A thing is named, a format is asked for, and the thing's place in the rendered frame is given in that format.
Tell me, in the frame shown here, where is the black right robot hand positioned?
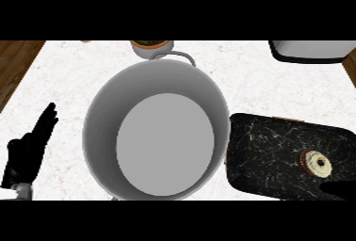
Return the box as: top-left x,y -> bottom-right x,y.
321,180 -> 356,201

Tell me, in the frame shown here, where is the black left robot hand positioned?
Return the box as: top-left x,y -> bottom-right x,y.
0,102 -> 59,190

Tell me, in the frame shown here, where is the cream frosted cupcake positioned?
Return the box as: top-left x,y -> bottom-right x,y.
299,149 -> 334,179

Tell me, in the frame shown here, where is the black marble tray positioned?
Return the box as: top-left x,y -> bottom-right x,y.
225,112 -> 356,201

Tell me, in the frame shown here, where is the large grey pot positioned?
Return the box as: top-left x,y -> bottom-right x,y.
82,50 -> 232,201

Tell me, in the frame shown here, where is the grey plant pot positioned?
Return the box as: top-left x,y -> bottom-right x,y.
130,40 -> 176,60

